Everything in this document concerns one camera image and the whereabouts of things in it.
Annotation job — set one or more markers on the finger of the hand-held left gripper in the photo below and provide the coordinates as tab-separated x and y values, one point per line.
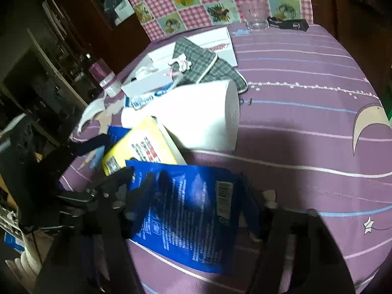
88	147
116	180

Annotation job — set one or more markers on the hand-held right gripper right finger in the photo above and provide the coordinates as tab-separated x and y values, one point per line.
252	211

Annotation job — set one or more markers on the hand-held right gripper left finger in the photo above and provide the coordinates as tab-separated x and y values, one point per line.
139	208

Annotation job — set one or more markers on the yellow packet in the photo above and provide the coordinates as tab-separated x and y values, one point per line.
144	142

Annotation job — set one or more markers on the blue packet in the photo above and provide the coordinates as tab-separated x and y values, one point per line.
116	137
190	214

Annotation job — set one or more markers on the grey plaid cloth pouch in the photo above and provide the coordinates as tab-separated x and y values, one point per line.
196	55

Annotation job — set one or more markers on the white shallow box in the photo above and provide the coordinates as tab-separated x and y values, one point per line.
214	36

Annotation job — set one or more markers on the white paper scrap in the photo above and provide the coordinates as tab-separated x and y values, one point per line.
90	111

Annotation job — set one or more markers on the purple bottle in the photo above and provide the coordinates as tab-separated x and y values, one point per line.
102	73

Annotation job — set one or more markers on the dark glass shelf unit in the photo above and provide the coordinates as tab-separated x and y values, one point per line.
46	82

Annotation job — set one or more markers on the white blue toothpaste box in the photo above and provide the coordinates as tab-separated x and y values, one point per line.
144	87

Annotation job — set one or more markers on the white toilet paper roll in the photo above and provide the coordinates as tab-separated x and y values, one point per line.
199	113

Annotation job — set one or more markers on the dark wooden cabinet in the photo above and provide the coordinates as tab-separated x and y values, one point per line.
92	36

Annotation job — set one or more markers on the purple striped tablecloth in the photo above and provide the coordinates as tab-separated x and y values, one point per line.
306	113

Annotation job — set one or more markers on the small white pink toy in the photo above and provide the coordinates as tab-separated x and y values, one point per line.
183	62

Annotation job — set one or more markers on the pink checked printed cloth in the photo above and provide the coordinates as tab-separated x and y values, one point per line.
196	15

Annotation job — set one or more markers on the clear glass cup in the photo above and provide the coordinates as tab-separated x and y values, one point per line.
255	21

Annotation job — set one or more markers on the black plastic clamp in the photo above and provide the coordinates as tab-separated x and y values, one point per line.
291	24

